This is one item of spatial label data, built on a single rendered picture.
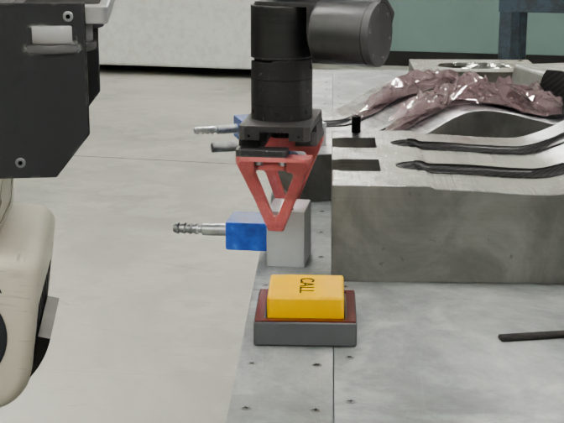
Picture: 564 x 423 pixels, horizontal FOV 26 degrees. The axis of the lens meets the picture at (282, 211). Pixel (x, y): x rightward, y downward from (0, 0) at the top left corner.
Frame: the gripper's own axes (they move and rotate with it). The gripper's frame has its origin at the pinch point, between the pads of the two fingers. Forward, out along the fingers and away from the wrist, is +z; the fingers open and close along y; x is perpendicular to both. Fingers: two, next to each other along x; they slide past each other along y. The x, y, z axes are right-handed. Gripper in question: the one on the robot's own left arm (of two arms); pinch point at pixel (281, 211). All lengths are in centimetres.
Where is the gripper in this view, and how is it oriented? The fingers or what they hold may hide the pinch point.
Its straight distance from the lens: 116.0
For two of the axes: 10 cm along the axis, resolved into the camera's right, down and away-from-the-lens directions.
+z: 0.0, 9.7, 2.5
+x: -9.9, -0.3, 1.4
